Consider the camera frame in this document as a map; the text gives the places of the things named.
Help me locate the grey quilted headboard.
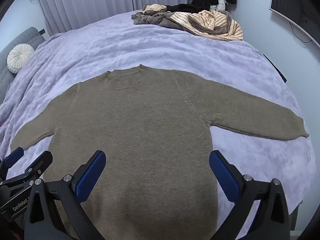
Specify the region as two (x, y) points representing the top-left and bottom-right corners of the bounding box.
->
(0, 27), (45, 105)

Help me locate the black monitor cable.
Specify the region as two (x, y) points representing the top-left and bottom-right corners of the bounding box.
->
(289, 21), (313, 43)

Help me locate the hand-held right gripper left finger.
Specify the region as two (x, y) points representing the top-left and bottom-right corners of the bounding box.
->
(24, 150), (107, 240)

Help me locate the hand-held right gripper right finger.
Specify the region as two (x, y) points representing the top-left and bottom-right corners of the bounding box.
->
(209, 150), (290, 240)

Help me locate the lavender fleece blanket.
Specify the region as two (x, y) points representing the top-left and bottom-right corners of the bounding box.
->
(0, 10), (316, 240)

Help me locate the striped beige brown blanket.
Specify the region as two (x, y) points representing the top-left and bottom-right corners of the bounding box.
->
(132, 4), (243, 41)

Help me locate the curved computer monitor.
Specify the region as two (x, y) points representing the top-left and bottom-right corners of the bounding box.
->
(269, 0), (320, 47)

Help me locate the pale pleated curtain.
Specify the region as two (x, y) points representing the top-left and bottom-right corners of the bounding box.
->
(35, 0), (200, 37)

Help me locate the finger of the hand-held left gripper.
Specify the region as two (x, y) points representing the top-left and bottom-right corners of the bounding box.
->
(0, 147), (25, 178)
(14, 150), (53, 185)

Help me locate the black garment on bed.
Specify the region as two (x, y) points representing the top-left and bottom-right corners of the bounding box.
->
(165, 3), (204, 13)

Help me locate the olive knit sweater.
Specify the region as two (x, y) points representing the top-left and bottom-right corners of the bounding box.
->
(10, 64), (310, 240)

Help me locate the round white pleated pillow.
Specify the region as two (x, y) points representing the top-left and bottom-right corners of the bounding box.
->
(7, 44), (35, 74)

